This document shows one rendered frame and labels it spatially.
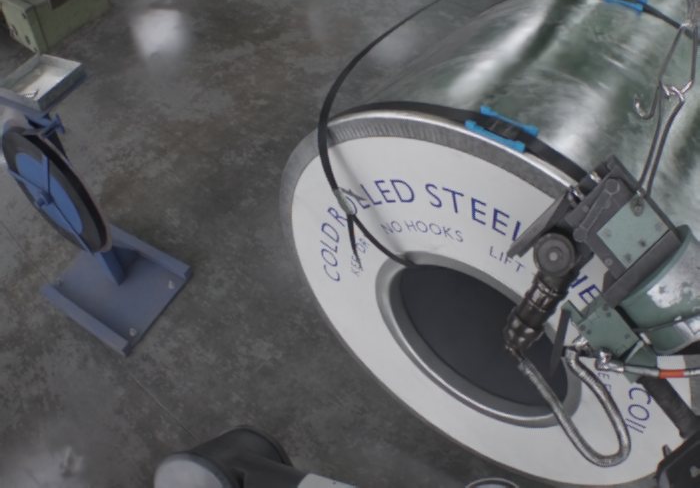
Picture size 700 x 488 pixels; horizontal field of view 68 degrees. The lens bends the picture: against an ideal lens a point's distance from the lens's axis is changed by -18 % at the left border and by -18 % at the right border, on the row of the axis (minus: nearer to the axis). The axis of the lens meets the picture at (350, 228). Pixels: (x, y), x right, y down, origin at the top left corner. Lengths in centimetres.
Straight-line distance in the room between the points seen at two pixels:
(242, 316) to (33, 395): 101
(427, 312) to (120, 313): 144
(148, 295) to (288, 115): 126
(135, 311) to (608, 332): 211
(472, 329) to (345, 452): 69
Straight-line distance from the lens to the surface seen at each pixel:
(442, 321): 166
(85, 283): 283
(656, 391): 87
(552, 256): 80
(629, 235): 76
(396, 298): 152
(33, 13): 128
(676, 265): 76
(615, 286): 78
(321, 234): 149
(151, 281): 268
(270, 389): 227
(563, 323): 81
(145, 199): 307
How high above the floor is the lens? 198
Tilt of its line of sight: 48 degrees down
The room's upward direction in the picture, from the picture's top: 6 degrees counter-clockwise
